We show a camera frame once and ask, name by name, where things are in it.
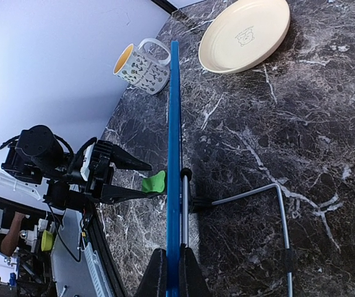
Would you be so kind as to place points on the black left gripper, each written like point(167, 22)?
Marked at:
point(83, 181)

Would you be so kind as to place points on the metal whiteboard stand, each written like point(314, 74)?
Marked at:
point(186, 175)

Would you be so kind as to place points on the blue framed whiteboard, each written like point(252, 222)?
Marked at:
point(173, 229)

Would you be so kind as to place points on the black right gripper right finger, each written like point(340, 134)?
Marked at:
point(191, 280)

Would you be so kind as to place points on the black front rail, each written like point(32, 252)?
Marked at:
point(93, 229)

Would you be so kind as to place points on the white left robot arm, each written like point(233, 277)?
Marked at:
point(44, 166)

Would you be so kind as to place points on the cream ceramic plate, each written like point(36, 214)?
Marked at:
point(243, 35)

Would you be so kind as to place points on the green black whiteboard eraser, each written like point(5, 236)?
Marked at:
point(156, 184)

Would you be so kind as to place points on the white cable duct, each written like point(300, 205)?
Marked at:
point(97, 274)

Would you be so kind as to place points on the black left corner post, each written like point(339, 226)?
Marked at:
point(165, 5)

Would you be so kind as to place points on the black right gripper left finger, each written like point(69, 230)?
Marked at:
point(154, 281)

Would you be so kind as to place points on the patterned white mug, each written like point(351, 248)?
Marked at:
point(142, 69)

